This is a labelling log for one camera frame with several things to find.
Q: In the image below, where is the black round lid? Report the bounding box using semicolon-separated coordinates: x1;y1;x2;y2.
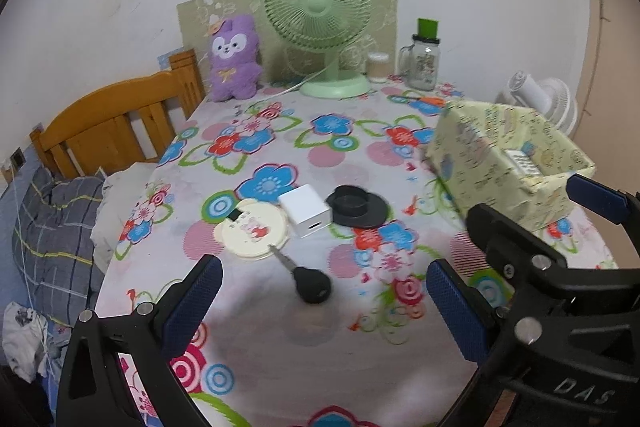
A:
326;186;390;229

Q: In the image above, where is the glass jar with green lid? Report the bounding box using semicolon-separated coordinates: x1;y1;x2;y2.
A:
397;18;441;90

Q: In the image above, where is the white desk fan cable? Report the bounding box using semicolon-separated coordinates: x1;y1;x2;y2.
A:
259;66;332;101

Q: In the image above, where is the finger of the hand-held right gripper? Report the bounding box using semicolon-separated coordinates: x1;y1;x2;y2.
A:
566;173;640;233
465;203;569;289

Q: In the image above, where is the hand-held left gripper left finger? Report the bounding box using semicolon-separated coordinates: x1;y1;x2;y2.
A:
55;254;223;427

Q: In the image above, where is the purple plush toy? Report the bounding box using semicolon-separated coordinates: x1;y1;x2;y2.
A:
207;14;262;102

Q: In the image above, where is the round cream cartoon mirror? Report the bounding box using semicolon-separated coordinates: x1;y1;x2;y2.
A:
213;199;291;262

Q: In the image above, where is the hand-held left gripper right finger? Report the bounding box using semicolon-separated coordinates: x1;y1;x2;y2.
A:
426;258;500;367

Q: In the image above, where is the green patterned board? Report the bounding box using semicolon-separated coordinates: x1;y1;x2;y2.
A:
176;0;399;85

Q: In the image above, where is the green desk fan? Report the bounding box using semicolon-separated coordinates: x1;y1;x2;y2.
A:
263;0;376;98

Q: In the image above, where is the white crumpled printed cloth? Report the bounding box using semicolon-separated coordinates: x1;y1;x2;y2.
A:
2;302;51;383

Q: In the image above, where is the wooden headboard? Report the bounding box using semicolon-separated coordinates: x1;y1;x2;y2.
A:
30;48;206;180

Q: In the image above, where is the floral tablecloth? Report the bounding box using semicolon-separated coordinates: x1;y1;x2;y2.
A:
92;79;618;427

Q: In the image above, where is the black key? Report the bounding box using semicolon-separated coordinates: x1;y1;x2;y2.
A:
268;243;333;305

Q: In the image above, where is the white charger cube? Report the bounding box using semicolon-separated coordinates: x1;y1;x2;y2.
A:
278;185;332;239

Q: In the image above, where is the cotton swab container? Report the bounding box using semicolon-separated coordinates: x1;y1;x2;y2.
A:
366;52;390;84

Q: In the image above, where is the plaid pillow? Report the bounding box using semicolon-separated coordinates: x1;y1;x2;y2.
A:
10;167;108;323

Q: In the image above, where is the white standing fan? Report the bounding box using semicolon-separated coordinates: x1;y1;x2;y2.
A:
495;71;579;142

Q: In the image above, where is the yellow patterned paper box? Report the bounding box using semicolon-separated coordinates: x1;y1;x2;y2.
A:
425;100;597;233

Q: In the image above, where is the beige door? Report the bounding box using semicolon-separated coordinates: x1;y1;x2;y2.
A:
582;0;640;192

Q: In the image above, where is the white remote control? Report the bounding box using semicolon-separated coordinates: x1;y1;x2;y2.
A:
502;149;541;178

